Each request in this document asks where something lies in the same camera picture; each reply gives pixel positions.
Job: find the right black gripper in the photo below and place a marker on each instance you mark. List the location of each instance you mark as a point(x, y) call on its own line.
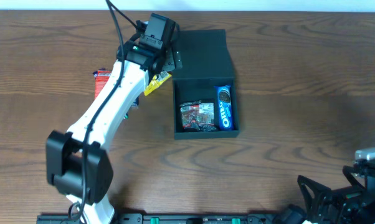
point(326, 199)

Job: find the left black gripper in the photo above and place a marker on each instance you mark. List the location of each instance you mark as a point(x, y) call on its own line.
point(167, 63)

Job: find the yellow snack packet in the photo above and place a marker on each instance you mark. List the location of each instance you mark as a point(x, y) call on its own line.
point(156, 82)

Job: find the black box with lid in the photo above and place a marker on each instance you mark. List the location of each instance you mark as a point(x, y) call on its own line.
point(206, 64)

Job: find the black snack packet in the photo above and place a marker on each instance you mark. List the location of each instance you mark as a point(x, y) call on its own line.
point(198, 116)

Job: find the blue Oreo packet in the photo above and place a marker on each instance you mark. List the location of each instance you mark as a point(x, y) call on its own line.
point(224, 107)

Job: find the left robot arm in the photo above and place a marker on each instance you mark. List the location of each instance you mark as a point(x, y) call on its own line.
point(77, 161)

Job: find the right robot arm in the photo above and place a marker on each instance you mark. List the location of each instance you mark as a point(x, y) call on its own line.
point(299, 215)

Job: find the small blue carton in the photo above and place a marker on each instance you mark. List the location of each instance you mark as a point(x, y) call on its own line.
point(135, 104)

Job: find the orange Reese's packet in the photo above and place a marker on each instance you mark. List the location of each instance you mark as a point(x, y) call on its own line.
point(101, 77)

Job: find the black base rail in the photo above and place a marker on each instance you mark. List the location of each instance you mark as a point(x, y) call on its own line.
point(138, 218)

